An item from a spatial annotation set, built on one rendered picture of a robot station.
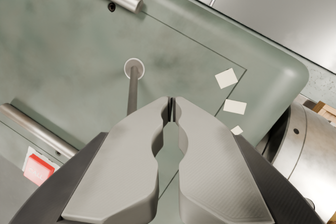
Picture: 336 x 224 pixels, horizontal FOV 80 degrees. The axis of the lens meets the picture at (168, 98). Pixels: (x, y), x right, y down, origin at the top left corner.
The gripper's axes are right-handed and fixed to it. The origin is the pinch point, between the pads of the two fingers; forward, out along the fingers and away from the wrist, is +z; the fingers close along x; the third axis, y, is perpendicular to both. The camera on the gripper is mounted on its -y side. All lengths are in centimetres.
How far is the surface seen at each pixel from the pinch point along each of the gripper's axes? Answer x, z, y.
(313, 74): 60, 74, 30
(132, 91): -5.6, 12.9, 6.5
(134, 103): -5.0, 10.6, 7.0
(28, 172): -31.9, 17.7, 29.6
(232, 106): 8.6, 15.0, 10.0
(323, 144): 26.4, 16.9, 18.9
